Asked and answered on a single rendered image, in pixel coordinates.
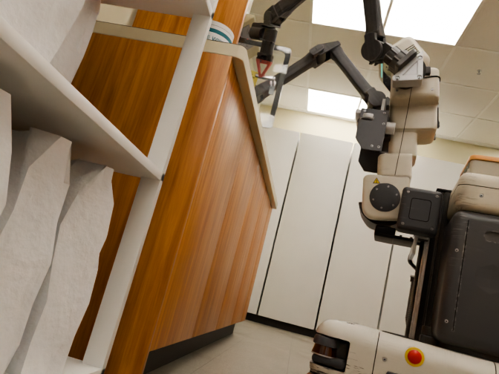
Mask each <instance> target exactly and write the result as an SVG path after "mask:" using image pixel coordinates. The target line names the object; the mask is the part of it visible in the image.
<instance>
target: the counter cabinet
mask: <svg viewBox="0 0 499 374"><path fill-rule="evenodd" d="M181 51H182V48H181V47H173V46H168V45H161V44H156V43H151V42H144V41H139V40H134V39H127V38H122V37H117V36H109V35H105V34H100V33H92V35H91V39H90V41H89V43H88V47H87V49H86V52H85V55H84V57H83V59H82V61H81V63H80V65H79V68H78V70H77V72H76V74H75V76H74V79H73V81H72V83H71V84H72V85H73V86H74V87H75V88H76V89H77V90H78V91H79V92H80V93H81V94H82V95H83V96H84V97H85V98H86V99H87V100H88V101H89V102H90V103H91V104H92V105H93V106H94V107H95V108H96V109H97V110H98V111H99V112H100V113H101V114H102V115H103V116H104V117H105V118H106V119H107V120H108V121H110V122H111V123H112V124H113V125H114V126H115V127H116V128H117V129H118V130H119V131H120V132H121V133H122V134H123V135H124V136H125V137H126V138H127V139H128V140H129V141H130V142H131V143H132V144H134V145H135V146H136V147H137V148H138V149H139V150H140V151H141V152H142V153H143V154H144V155H145V156H146V157H148V155H149V151H150V148H151V144H152V141H153V139H154V135H155V132H156V130H157V125H158V122H159V120H160V116H161V114H162V110H163V106H164V104H165V101H166V97H167V94H168V92H169V88H170V85H171V83H172V78H173V76H174V73H175V69H176V67H177V62H178V59H179V57H180V53H181ZM140 179H141V178H140V177H134V176H131V175H127V174H121V173H117V172H114V173H113V177H112V180H111V183H112V190H113V198H114V207H113V211H112V215H111V221H110V225H109V229H108V235H107V238H106V240H105V242H104V244H103V246H102V249H101V251H100V256H99V265H98V271H97V276H96V280H95V283H94V288H93V291H92V294H91V299H90V303H89V305H88V308H87V309H86V311H85V314H84V316H83V318H82V321H81V323H80V325H79V328H78V330H77V332H76V334H75V336H74V340H73V343H72V345H71V349H70V352H69V354H68V356H69V357H72V358H76V359H79V360H82V361H83V358H84V355H85V351H86V349H87V346H88V342H89V339H90V337H91V333H92V330H93V328H94V323H95V320H96V318H97V314H98V312H99V309H100V304H101V302H102V298H103V295H104V293H105V288H106V286H107V283H108V279H109V277H110V274H111V270H112V267H113V265H114V261H115V257H116V255H117V251H118V249H119V246H120V241H121V239H122V236H123V232H124V230H125V225H126V223H127V220H128V216H129V214H130V211H131V207H132V204H133V202H134V198H135V195H136V192H137V188H138V185H139V183H140ZM271 213H272V206H271V203H270V198H269V195H268V192H267V187H266V184H265V181H264V175H263V173H262V170H261V164H260V162H259V158H258V153H257V151H256V147H255V142H254V139H253V136H252V131H251V128H250V123H249V120H248V117H247V112H246V109H245V106H244V101H243V98H242V95H241V89H240V87H239V84H238V78H237V76H236V72H235V67H234V65H233V58H232V56H225V55H220V54H216V53H207V52H202V55H201V58H200V62H199V65H198V69H197V72H196V74H195V79H194V82H193V85H192V89H191V91H190V95H189V98H188V101H187V104H186V108H185V111H184V114H183V118H182V121H181V124H180V127H179V131H178V133H177V137H176V140H175V144H174V147H173V150H172V154H171V157H170V160H169V164H168V167H167V169H166V173H165V177H164V179H163V183H162V186H161V189H160V193H159V196H158V198H157V203H156V206H155V208H154V213H153V215H152V218H151V222H150V225H149V230H148V232H147V235H146V239H145V242H144V244H143V249H142V252H141V254H140V259H139V261H138V264H137V268H136V271H135V273H134V278H133V281H132V283H131V288H130V290H129V294H128V297H127V300H126V303H125V307H124V310H123V314H122V317H121V319H120V324H119V326H118V330H117V334H116V336H115V339H114V343H113V346H112V349H111V353H110V355H109V359H108V363H107V366H106V368H105V372H104V374H146V373H149V372H151V371H153V370H156V369H157V368H159V367H162V366H164V365H166V364H168V363H170V362H172V361H175V360H177V359H179V358H181V357H183V356H185V355H188V354H189V353H191V352H194V351H196V350H199V349H200V348H202V347H205V346H207V345H209V344H211V343H213V342H215V341H218V340H220V339H222V338H224V337H226V336H228V335H231V334H232V333H233V330H234V327H235V324H236V323H239V322H242V321H245V319H246V315H247V310H248V306H249V303H250V298H251V294H252V289H253V286H254V282H255V276H256V273H257V270H258V265H259V261H260V258H261V253H262V249H263V245H264V240H265V237H266V233H267V228H268V225H269V221H270V216H271Z"/></svg>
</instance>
